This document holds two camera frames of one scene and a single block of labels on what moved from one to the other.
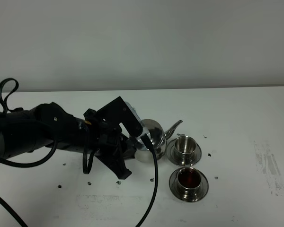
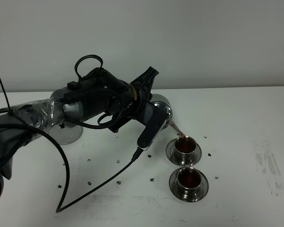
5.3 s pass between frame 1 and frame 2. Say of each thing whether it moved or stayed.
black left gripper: moved
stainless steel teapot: moved
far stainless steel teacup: stayed
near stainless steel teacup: stayed
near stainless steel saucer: stayed
